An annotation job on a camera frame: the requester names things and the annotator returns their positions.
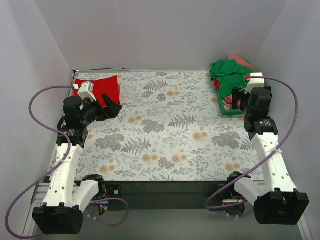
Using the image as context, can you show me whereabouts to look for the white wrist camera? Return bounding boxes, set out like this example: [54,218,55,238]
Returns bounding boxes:
[244,72,265,94]
[73,81,97,102]

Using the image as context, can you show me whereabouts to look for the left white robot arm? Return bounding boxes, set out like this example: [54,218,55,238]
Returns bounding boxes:
[32,94,122,235]

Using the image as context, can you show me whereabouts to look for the green plastic basket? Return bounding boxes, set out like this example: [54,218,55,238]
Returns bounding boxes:
[215,85,244,116]

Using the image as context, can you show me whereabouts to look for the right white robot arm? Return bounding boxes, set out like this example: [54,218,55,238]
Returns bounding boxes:
[226,86,309,226]

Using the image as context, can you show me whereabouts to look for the floral table cloth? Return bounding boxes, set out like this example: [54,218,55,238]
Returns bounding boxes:
[75,71,259,181]

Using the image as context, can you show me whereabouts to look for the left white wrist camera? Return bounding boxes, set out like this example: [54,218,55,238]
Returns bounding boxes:
[73,81,97,102]

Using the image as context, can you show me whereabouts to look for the green t shirt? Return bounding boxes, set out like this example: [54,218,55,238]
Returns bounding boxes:
[209,59,254,99]

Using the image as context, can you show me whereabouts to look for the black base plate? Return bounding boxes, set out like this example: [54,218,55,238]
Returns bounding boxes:
[102,181,227,210]

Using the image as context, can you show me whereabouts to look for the folded red t shirt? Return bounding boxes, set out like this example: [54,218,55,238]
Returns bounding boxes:
[73,75,121,107]

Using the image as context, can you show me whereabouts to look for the pink t shirt in basket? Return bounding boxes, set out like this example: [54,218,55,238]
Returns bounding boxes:
[223,55,256,111]

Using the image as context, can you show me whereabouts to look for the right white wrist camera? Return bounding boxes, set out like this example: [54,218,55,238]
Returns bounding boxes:
[244,72,265,94]

